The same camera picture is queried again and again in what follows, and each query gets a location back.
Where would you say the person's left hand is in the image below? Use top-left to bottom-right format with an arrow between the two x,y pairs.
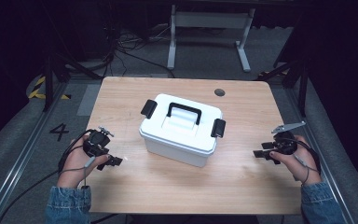
57,134 -> 112,189

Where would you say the white lidded storage box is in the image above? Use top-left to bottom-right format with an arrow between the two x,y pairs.
138,92 -> 227,156

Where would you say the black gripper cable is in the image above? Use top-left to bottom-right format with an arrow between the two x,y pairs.
287,137 -> 322,174
0,129 -> 94,224

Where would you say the person's right hand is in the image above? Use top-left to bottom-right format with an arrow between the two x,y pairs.
269,134 -> 323,187

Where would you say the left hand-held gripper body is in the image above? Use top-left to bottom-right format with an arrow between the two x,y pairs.
83,125 -> 116,158

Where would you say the bundle of black floor cables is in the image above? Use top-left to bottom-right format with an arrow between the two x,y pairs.
103,26 -> 176,79

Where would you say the white plastic storage box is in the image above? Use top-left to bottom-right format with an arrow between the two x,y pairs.
139,132 -> 216,168

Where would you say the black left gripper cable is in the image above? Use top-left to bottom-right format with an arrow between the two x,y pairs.
0,129 -> 94,224

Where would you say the aluminium floor rail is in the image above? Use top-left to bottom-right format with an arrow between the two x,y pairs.
282,85 -> 357,224
0,82 -> 71,224

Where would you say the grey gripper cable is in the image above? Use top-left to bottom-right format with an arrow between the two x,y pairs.
293,153 -> 321,185
58,156 -> 97,189

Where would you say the grey right gripper cable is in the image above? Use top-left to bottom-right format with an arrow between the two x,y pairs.
293,153 -> 321,185

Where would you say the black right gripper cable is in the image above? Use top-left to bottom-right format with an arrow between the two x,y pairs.
287,137 -> 322,174

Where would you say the yellow black floor tape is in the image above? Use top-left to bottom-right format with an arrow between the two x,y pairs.
27,76 -> 73,101

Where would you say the black tripod stand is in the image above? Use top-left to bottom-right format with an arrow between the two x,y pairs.
42,50 -> 104,113
256,57 -> 310,119

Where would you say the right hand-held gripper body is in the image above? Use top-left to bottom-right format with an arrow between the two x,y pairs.
270,120 -> 307,156

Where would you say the white metal desk frame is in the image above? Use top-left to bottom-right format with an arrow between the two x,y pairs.
166,4 -> 256,74

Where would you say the grey left gripper cable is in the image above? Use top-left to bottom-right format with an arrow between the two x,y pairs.
58,156 -> 97,189

